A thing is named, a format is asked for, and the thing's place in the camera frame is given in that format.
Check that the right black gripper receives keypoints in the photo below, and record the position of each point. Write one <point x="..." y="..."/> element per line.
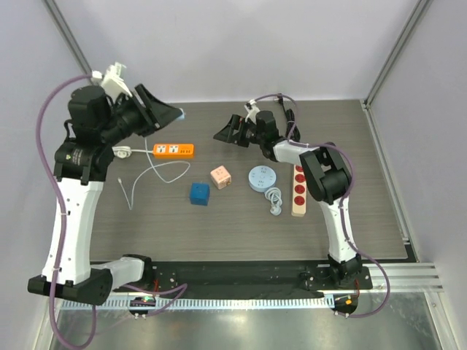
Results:
<point x="238" y="130"/>

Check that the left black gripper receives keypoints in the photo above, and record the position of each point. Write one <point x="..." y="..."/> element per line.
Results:
<point x="163" y="114"/>

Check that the orange power strip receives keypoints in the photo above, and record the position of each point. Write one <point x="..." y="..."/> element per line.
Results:
<point x="174" y="151"/>

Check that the beige cube socket adapter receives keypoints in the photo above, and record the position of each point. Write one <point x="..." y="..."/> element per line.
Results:
<point x="220" y="177"/>

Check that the light blue round power socket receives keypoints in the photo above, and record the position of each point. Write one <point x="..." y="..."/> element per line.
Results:
<point x="262" y="179"/>

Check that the blue cube socket adapter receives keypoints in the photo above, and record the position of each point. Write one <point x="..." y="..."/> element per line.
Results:
<point x="199" y="194"/>

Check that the beige power strip red sockets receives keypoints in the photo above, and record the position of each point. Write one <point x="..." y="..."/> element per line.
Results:
<point x="298" y="208"/>

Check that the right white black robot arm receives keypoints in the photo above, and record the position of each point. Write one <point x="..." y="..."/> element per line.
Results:
<point x="327" y="177"/>

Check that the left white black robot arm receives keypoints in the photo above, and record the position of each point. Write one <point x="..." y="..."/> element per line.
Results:
<point x="97" y="123"/>

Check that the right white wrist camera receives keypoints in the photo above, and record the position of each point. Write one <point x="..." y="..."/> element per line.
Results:
<point x="252" y="110"/>

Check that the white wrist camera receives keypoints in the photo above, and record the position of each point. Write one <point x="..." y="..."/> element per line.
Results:
<point x="112" y="81"/>
<point x="252" y="110"/>

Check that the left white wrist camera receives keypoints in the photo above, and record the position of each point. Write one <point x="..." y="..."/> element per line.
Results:
<point x="112" y="81"/>

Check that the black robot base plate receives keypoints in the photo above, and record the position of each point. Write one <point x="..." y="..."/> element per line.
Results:
<point x="251" y="280"/>

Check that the white slotted cable duct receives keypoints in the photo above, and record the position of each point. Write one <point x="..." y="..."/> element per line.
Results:
<point x="133" y="303"/>

